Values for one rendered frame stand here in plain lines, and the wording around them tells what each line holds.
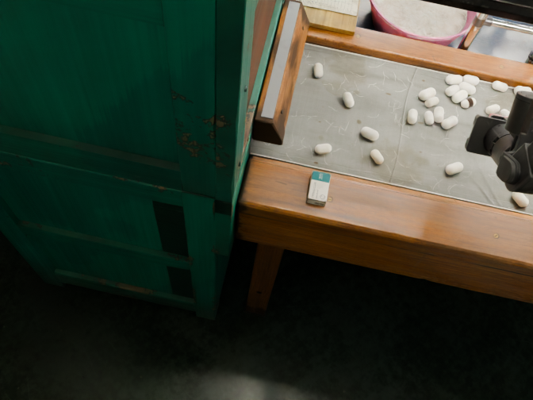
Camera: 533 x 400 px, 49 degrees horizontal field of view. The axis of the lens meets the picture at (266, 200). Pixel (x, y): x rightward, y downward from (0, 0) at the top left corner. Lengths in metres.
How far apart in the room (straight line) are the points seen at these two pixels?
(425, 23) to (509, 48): 0.23
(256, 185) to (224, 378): 0.80
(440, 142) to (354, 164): 0.19
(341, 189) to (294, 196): 0.09
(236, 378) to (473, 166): 0.91
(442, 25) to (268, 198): 0.62
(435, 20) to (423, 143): 0.34
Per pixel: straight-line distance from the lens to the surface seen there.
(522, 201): 1.23
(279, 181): 1.10
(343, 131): 1.21
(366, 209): 1.11
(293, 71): 1.17
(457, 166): 1.21
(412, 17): 1.44
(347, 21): 1.33
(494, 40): 1.56
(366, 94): 1.27
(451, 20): 1.48
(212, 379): 1.76
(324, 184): 1.09
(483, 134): 1.07
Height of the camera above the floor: 1.74
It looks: 64 degrees down
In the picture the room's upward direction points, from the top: 11 degrees clockwise
